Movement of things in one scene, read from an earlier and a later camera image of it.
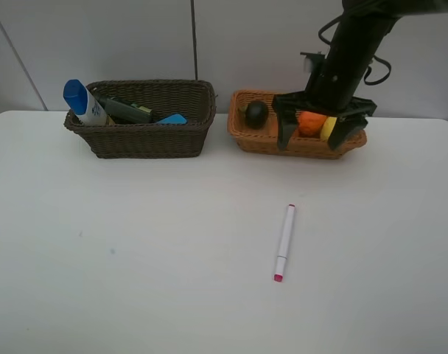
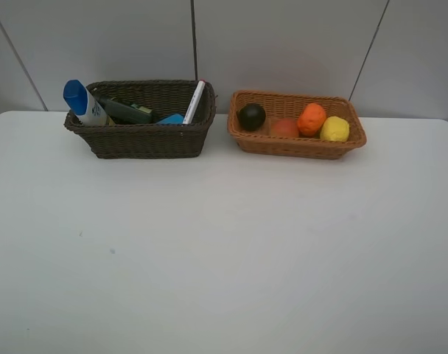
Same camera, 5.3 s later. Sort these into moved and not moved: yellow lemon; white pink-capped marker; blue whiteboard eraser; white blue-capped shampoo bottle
Moved: white pink-capped marker
Not moved: blue whiteboard eraser; white blue-capped shampoo bottle; yellow lemon
